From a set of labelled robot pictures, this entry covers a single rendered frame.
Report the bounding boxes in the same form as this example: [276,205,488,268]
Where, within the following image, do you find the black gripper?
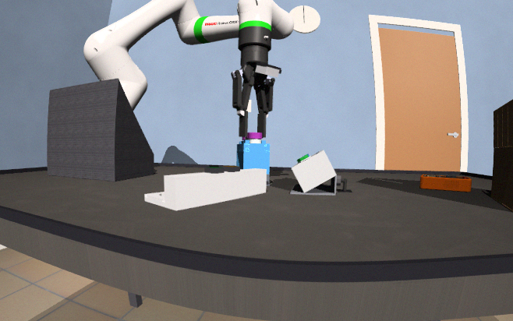
[231,45,275,138]

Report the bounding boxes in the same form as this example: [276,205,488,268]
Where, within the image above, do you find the dark grey table edge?
[0,168,513,282]

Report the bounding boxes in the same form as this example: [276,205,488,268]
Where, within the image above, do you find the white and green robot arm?
[83,0,294,111]

